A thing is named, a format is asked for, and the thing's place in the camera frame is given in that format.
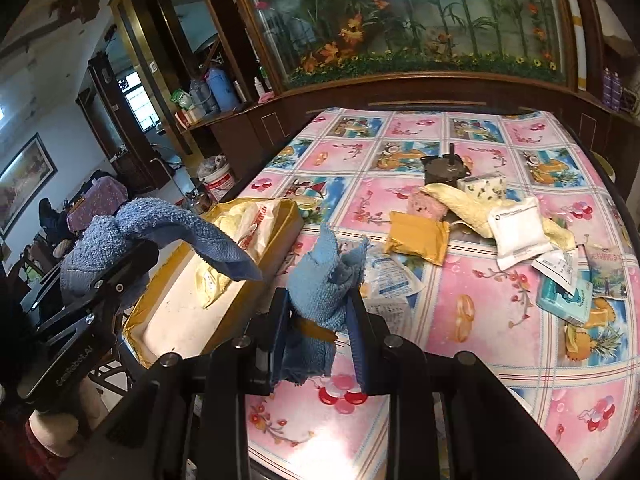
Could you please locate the blue thermos jug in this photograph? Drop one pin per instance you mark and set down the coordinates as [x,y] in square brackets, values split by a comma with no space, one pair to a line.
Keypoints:
[220,87]

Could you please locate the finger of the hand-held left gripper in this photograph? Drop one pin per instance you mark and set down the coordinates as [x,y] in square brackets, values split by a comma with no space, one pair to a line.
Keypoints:
[122,272]

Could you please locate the clear water bottle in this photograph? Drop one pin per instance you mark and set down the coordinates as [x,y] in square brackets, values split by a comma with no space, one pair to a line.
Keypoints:
[197,92]

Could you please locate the yellow padded packet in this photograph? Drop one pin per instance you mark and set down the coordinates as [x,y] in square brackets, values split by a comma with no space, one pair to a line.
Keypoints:
[415,237]

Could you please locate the lemon print tissue pack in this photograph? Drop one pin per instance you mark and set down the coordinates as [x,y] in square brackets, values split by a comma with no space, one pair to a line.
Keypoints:
[482,185]

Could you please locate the purple bottle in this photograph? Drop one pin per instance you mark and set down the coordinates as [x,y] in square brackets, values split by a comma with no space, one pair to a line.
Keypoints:
[616,91]
[607,87]

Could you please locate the green white bag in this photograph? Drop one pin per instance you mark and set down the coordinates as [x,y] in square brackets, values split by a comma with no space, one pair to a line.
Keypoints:
[180,97]

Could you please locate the light blue small towel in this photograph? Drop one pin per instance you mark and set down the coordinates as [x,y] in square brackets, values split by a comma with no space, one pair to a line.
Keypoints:
[320,285]

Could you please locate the purple cloth covered chair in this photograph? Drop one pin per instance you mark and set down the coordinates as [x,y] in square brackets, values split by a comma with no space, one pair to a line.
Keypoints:
[97,197]

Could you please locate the yellow towel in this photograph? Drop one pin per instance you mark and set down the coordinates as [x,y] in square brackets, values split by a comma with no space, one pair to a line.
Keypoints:
[470,205]

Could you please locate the dark cloth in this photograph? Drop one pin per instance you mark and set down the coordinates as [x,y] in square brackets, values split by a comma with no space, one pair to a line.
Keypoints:
[50,217]

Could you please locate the barred window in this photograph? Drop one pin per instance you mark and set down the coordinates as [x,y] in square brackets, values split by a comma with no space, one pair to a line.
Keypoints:
[137,97]

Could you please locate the teal tissue pack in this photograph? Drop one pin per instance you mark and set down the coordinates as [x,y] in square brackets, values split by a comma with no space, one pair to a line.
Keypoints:
[565,300]

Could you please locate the framed wall painting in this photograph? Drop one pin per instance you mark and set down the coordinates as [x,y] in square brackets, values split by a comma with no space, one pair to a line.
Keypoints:
[22,180]

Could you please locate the illustrated flat packet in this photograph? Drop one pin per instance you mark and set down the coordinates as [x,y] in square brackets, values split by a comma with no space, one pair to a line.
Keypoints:
[605,272]

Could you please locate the pale yellow plastic bag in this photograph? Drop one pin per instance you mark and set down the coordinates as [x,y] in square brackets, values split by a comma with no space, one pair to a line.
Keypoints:
[235,220]

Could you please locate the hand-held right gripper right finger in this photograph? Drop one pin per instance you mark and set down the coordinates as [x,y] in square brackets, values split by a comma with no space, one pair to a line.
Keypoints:
[357,345]

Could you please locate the aquarium with artificial flowers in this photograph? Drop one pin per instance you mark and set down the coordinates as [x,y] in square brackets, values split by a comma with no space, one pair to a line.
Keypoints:
[400,20]

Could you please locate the white soft pouch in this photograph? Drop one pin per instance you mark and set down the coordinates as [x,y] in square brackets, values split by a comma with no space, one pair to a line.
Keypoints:
[517,232]

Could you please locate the black electric motor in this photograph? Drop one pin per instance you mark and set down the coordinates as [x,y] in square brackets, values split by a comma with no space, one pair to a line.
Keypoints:
[445,167]

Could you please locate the clear printed plastic bag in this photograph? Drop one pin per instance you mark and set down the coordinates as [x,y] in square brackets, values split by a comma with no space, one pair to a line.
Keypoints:
[390,272]

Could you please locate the pink fluffy pouch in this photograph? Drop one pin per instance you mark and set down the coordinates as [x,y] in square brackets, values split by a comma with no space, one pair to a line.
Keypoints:
[425,205]

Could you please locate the pink printed tablecloth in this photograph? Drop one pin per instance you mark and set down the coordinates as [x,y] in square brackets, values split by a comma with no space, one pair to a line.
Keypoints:
[475,360]

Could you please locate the yellow cardboard box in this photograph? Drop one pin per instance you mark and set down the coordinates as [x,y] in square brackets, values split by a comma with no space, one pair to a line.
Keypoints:
[165,330]

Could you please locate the gold framed glass cabinet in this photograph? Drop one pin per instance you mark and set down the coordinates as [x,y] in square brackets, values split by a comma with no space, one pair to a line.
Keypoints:
[145,60]

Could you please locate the white foil sachet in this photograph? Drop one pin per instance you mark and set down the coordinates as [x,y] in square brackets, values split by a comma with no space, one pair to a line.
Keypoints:
[557,265]

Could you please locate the red white box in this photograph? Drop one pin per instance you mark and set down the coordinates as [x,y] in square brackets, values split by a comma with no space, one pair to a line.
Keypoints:
[192,117]

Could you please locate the dark wooden cabinet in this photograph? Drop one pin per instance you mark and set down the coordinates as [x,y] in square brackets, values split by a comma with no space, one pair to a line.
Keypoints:
[240,130]

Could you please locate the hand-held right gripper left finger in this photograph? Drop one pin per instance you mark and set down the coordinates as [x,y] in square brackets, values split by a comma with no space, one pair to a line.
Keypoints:
[276,355]

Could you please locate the dark blue towel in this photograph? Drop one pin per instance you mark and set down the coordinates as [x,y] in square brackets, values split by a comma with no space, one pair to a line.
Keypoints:
[150,230]

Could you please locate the small white bottle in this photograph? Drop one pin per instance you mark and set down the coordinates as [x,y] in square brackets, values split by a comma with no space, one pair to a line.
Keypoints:
[257,85]

